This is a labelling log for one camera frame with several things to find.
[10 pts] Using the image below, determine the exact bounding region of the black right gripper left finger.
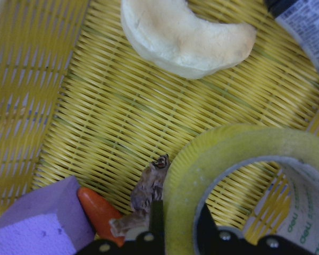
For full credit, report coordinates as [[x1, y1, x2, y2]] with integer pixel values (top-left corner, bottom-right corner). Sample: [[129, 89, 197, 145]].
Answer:
[[79, 200, 165, 254]]

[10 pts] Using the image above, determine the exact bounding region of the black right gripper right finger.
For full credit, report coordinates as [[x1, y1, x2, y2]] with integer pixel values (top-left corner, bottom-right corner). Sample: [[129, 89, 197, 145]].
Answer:
[[194, 205, 312, 254]]

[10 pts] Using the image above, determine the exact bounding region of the yellow tape roll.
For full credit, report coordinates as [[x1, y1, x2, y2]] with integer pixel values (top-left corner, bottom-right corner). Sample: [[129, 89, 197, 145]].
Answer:
[[164, 124, 319, 254]]

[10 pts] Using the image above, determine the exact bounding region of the brown animal figurine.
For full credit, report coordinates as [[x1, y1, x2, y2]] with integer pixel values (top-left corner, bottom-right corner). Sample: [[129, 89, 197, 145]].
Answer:
[[108, 154, 171, 237]]

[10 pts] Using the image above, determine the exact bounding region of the orange toy carrot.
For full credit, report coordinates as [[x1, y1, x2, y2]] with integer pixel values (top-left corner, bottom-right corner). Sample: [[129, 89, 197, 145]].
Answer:
[[77, 187, 124, 247]]

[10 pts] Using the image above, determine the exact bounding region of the purple foam cube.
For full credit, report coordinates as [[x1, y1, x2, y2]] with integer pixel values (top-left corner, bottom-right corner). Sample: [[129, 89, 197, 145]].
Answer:
[[0, 176, 95, 254]]

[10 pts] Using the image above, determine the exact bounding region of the pale croissant bread toy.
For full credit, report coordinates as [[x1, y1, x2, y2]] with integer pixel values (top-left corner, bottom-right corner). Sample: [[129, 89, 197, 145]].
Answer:
[[121, 1, 256, 79]]

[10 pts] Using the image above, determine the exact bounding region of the small black labelled can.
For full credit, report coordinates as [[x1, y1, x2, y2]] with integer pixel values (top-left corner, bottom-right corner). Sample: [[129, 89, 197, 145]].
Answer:
[[264, 0, 319, 73]]

